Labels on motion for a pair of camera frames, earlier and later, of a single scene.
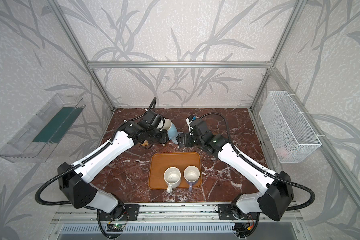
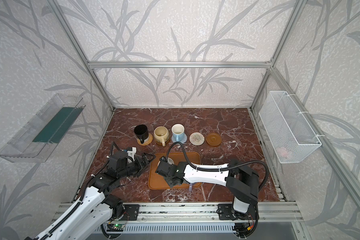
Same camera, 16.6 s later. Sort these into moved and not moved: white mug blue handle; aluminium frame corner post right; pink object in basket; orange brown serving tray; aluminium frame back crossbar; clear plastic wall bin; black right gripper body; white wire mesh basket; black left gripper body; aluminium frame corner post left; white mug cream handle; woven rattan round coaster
Moved: black right gripper body; white mug cream handle; black left gripper body; white mug blue handle
Not moved: aluminium frame corner post left; woven rattan round coaster; clear plastic wall bin; aluminium frame corner post right; orange brown serving tray; aluminium frame back crossbar; pink object in basket; white wire mesh basket
